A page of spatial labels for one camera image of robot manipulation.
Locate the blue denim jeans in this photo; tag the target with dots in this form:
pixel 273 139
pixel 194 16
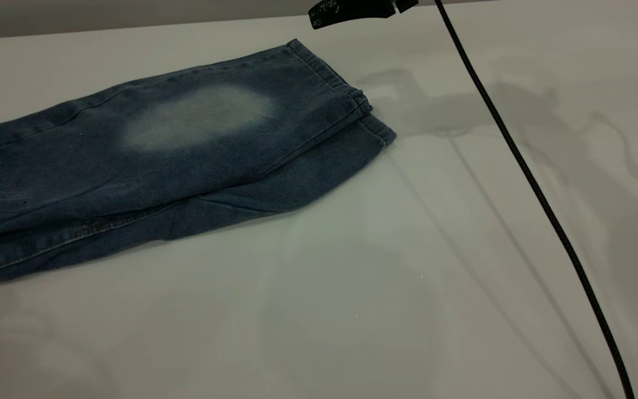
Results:
pixel 130 177

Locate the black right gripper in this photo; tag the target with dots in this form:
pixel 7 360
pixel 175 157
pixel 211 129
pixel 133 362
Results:
pixel 406 4

